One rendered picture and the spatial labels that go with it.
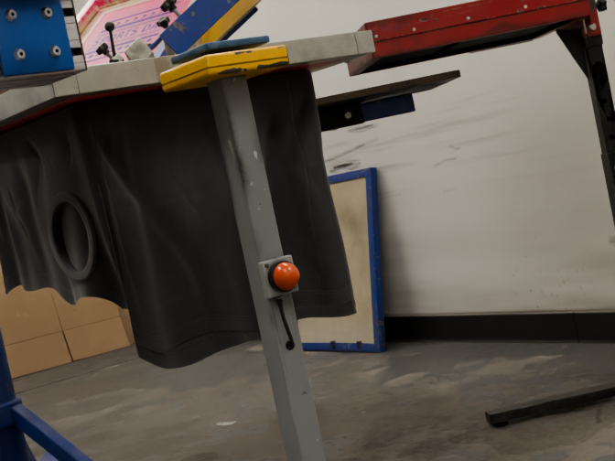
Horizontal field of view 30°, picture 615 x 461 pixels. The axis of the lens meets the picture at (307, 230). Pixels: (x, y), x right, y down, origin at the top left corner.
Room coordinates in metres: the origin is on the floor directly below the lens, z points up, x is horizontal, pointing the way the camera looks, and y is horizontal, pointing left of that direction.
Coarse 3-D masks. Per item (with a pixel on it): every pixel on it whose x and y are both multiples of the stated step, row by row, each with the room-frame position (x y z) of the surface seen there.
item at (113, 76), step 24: (288, 48) 1.84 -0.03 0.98; (312, 48) 1.86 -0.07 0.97; (336, 48) 1.89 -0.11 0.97; (360, 48) 1.92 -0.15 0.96; (96, 72) 1.64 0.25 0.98; (120, 72) 1.66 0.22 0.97; (144, 72) 1.69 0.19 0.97; (312, 72) 2.09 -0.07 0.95; (0, 96) 1.76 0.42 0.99; (24, 96) 1.69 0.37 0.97; (48, 96) 1.62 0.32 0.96; (72, 96) 1.64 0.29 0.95; (0, 120) 1.78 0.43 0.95
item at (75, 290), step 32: (32, 128) 1.86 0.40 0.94; (64, 128) 1.76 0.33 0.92; (0, 160) 2.00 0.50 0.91; (32, 160) 1.90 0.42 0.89; (64, 160) 1.79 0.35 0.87; (0, 192) 2.07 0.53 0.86; (32, 192) 1.92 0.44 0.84; (64, 192) 1.80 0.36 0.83; (0, 224) 2.09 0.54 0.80; (32, 224) 1.97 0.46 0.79; (64, 224) 1.86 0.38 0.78; (96, 224) 1.75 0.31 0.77; (0, 256) 2.11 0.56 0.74; (32, 256) 2.00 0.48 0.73; (64, 256) 1.86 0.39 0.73; (96, 256) 1.78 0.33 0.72; (32, 288) 2.02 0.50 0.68; (64, 288) 1.92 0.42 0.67; (96, 288) 1.79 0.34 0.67
